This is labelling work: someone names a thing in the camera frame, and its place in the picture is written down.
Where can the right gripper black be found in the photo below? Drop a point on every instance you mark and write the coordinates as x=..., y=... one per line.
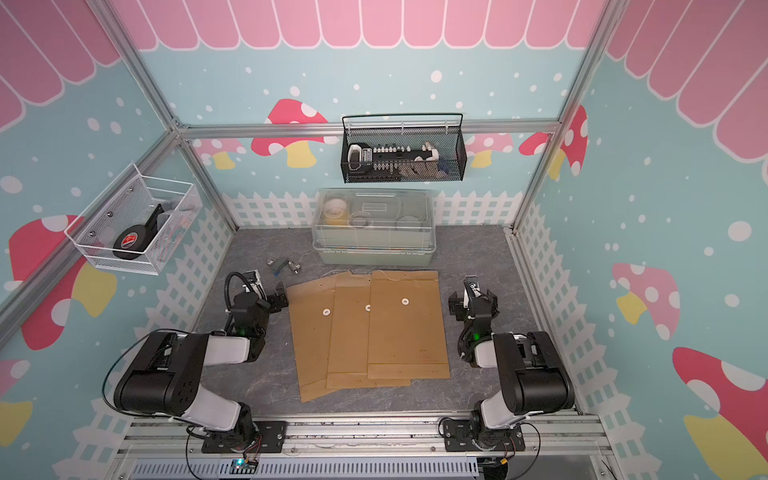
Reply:
x=459, y=305

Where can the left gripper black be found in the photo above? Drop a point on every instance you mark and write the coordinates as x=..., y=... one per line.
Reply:
x=276, y=305

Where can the brown file bag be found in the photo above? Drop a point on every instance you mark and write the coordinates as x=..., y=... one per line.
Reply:
x=311, y=312
x=407, y=339
x=349, y=341

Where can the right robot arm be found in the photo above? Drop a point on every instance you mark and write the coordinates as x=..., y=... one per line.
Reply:
x=532, y=377

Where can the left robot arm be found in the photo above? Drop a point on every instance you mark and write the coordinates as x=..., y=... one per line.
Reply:
x=164, y=377

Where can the small metal parts cluster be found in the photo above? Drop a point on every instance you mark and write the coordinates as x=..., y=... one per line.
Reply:
x=278, y=265

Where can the clear plastic storage box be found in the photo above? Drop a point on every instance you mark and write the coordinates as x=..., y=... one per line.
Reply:
x=387, y=227

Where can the yellow tape roll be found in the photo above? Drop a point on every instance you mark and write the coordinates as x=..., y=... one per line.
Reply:
x=335, y=212

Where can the black power strip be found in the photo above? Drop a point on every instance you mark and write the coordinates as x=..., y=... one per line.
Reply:
x=390, y=163

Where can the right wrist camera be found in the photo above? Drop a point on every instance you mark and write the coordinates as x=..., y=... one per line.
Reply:
x=471, y=286

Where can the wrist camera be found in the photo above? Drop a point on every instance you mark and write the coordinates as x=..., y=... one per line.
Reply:
x=471, y=286
x=254, y=280

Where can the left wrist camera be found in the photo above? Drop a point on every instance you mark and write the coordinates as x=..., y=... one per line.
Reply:
x=254, y=280

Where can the white wire mesh basket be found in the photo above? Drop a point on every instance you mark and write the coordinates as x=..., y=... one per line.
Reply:
x=128, y=201

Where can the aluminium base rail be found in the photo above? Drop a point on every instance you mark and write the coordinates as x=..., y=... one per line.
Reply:
x=380, y=445

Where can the black wire mesh basket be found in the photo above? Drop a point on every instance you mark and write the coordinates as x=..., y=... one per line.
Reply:
x=440, y=131

